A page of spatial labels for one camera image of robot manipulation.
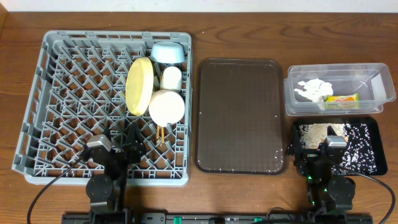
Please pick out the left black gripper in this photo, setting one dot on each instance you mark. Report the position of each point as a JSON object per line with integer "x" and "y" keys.
{"x": 123, "y": 154}

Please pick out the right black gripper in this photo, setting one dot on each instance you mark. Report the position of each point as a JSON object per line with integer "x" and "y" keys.
{"x": 315, "y": 156}

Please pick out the food scraps rice pile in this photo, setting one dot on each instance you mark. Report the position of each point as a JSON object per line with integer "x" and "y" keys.
{"x": 359, "y": 155}

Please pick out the wooden chopstick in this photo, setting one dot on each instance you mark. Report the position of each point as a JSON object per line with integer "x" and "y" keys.
{"x": 158, "y": 132}
{"x": 162, "y": 135}

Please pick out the green yellow snack wrapper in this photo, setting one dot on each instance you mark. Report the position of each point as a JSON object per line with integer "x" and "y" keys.
{"x": 345, "y": 102}

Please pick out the pink bowl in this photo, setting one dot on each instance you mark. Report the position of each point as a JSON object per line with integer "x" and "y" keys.
{"x": 166, "y": 107}

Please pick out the white paper napkin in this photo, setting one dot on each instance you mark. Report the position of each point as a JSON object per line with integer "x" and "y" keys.
{"x": 315, "y": 90}

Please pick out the yellow plate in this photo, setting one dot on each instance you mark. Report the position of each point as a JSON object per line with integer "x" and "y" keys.
{"x": 139, "y": 86}

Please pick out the cream white cup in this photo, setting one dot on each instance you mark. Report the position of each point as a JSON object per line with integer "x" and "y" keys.
{"x": 171, "y": 79}

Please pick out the light blue bowl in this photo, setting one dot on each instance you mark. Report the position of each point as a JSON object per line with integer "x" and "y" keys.
{"x": 168, "y": 52}

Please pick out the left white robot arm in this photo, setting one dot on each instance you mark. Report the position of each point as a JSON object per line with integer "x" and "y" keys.
{"x": 106, "y": 191}

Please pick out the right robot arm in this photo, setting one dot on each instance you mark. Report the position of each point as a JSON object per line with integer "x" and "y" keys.
{"x": 329, "y": 193}

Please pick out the black waste tray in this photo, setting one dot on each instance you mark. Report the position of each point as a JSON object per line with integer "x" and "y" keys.
{"x": 372, "y": 124}

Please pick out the grey dishwasher rack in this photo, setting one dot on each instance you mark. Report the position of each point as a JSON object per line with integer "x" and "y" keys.
{"x": 79, "y": 87}

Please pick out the clear plastic waste bin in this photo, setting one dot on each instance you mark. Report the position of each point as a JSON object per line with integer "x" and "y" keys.
{"x": 371, "y": 81}

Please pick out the dark brown serving tray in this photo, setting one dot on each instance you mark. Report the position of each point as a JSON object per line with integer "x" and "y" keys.
{"x": 241, "y": 118}

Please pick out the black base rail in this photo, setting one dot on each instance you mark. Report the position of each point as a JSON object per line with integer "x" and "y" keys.
{"x": 273, "y": 216}

